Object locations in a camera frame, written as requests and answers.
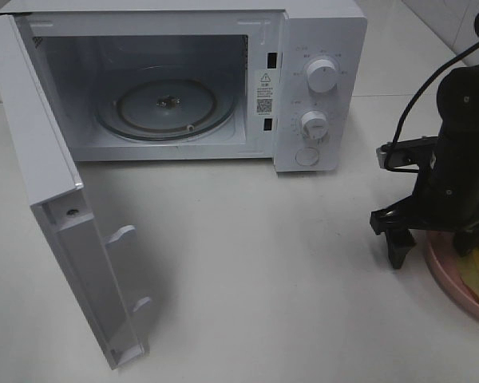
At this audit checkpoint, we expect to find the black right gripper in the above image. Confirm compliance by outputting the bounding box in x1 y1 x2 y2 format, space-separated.
370 129 479 269

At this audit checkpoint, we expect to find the pink plate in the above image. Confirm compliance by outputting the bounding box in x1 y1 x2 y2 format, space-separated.
425 231 479 321

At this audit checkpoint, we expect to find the round door release button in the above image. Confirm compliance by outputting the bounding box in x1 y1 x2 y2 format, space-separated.
295 148 319 167

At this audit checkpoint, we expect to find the white microwave door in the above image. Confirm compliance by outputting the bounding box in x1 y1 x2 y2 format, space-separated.
0 14 145 369

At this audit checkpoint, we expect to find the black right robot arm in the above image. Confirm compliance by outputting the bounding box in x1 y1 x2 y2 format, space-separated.
370 65 479 269

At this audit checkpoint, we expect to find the white lower timer knob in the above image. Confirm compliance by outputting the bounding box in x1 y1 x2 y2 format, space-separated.
300 111 329 140

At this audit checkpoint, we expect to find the white upper power knob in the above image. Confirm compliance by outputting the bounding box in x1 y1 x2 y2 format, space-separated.
306 57 338 93

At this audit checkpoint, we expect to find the white microwave oven body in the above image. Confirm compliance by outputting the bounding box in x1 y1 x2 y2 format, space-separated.
0 1 367 172

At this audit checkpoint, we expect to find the white warning label sticker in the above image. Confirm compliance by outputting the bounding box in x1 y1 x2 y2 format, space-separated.
254 69 277 116

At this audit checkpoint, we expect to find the glass microwave turntable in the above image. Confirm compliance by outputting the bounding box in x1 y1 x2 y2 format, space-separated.
95 65 244 142

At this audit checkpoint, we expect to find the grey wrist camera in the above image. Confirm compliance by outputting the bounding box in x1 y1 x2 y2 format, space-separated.
376 136 437 173

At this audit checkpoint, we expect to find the black camera cable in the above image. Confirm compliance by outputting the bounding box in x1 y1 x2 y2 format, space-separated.
382 0 479 173

